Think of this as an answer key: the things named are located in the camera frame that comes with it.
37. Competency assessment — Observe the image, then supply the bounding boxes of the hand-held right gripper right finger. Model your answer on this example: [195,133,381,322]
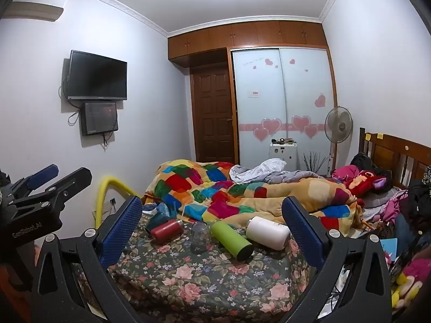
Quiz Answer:
[281,196,396,323]

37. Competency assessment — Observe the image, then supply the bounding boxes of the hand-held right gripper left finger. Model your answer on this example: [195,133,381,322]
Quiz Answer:
[30,195,145,323]

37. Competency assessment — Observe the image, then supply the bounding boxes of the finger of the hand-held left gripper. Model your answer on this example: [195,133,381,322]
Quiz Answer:
[8,167,93,216]
[13,164,60,194]

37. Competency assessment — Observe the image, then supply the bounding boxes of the clear glass cup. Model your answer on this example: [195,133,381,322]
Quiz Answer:
[191,222,212,256]

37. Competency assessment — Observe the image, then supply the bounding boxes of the white bottle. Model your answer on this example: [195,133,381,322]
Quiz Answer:
[245,216,291,251]

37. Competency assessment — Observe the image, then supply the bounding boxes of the teal bottle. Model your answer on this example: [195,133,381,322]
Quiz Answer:
[145,211,171,233]

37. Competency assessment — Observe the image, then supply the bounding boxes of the red bottle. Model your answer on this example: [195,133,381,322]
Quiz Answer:
[150,219,184,244]

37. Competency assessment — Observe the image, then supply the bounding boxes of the green bottle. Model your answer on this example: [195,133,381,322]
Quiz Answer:
[210,220,255,262]

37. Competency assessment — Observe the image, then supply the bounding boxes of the dark dried twigs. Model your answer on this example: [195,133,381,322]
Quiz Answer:
[302,152,330,176]

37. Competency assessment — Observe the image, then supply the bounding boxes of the grey checked cloth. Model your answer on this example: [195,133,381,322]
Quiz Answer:
[229,158,325,185]

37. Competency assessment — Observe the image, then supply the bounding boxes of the pink garment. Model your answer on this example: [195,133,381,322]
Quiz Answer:
[331,164,358,181]

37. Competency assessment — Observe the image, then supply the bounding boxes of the small white cabinet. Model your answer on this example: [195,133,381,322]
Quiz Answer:
[269,141,299,171]

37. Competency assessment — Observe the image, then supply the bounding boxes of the red plush toy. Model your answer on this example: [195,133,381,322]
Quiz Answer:
[343,170,393,198]

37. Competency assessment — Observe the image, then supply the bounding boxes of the blue book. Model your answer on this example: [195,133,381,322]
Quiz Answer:
[383,237,398,260]

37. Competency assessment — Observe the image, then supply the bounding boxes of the black bag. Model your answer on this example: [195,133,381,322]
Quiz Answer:
[350,153,371,173]

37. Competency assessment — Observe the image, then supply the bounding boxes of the floral bed sheet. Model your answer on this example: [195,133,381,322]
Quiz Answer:
[71,209,315,323]

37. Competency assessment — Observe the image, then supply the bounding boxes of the colourful patchwork quilt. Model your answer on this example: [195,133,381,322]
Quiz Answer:
[144,161,367,232]

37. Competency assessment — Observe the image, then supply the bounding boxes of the yellow plush toy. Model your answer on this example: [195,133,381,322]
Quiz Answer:
[391,273,424,307]

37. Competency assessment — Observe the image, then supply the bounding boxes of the standing fan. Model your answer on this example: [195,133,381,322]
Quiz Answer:
[324,106,354,176]

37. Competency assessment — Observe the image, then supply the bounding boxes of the black clothing pile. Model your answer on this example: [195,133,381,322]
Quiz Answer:
[405,166,431,231]

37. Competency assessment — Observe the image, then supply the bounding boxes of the wooden headboard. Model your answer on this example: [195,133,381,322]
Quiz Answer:
[358,127,431,191]

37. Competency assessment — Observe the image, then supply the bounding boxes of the heart-patterned sliding wardrobe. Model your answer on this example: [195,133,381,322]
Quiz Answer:
[230,46,338,177]

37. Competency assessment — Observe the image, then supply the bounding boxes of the brown wooden door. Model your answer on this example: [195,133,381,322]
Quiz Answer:
[190,65,237,165]

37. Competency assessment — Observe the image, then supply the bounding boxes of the white air conditioner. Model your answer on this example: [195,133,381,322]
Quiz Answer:
[0,1,64,21]

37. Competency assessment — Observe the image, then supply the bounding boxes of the brown overhead cabinet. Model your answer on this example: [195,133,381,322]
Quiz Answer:
[167,20,329,72]

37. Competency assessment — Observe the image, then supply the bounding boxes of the yellow hose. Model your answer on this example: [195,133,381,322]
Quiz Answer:
[95,176,142,230]

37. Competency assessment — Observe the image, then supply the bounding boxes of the black television cable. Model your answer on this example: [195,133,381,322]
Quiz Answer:
[58,80,83,126]

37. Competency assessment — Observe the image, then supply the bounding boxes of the small black wall monitor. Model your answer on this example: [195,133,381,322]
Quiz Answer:
[80,101,119,136]

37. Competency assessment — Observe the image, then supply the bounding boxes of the black wall television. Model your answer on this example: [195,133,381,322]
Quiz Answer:
[63,50,128,102]

